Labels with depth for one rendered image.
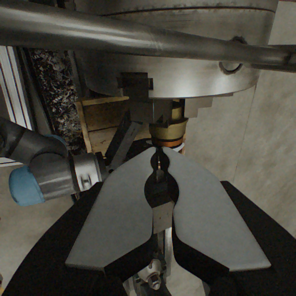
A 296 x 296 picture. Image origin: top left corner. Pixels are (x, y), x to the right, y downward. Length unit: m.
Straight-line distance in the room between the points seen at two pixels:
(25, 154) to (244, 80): 0.42
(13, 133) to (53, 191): 0.15
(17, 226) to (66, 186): 1.71
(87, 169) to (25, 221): 1.69
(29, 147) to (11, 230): 1.70
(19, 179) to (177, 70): 0.31
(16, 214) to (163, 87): 1.85
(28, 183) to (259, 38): 0.41
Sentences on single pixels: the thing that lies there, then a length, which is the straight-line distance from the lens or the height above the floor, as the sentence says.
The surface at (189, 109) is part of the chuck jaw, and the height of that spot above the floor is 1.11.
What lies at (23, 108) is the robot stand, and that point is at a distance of 1.25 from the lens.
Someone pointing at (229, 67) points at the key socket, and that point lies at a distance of 0.26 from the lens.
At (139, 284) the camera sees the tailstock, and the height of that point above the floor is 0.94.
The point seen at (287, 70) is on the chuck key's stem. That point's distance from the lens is 0.21.
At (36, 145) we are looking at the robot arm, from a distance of 0.45.
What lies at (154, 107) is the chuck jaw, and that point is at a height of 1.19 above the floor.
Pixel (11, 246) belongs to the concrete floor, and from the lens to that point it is 2.27.
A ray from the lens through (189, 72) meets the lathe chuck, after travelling 0.23.
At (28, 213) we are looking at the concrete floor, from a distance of 1.97.
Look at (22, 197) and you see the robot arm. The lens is 0.39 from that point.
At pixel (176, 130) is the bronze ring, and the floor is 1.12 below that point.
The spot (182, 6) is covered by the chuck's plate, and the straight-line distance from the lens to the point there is 0.23.
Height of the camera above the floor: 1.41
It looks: 53 degrees down
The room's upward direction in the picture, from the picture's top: 139 degrees clockwise
